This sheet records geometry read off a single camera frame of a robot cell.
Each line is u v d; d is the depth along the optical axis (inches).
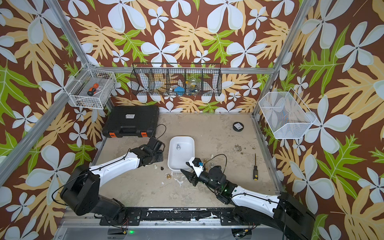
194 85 37.8
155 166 35.5
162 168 35.7
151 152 27.0
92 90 31.4
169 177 33.9
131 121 40.5
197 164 24.7
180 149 38.8
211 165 25.6
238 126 43.6
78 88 31.7
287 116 32.1
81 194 16.9
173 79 38.6
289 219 16.3
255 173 34.1
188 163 29.4
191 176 26.2
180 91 37.3
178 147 38.8
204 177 26.1
